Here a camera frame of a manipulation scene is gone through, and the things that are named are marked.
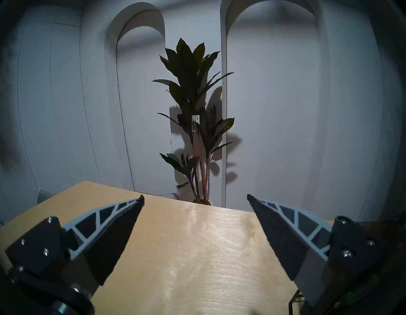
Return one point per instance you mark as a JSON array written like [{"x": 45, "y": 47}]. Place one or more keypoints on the light wooden table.
[{"x": 196, "y": 254}]

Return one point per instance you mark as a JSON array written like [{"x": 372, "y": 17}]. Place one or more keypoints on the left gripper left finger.
[{"x": 104, "y": 241}]

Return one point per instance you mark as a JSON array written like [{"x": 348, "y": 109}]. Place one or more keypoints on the white plant pot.
[{"x": 202, "y": 201}]

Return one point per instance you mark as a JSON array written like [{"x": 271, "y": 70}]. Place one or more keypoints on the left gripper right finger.
[{"x": 285, "y": 244}]

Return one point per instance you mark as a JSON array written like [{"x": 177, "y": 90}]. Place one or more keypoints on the grey chair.
[{"x": 44, "y": 195}]

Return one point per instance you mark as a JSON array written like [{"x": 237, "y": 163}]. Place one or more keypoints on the tall dark green plant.
[{"x": 193, "y": 95}]

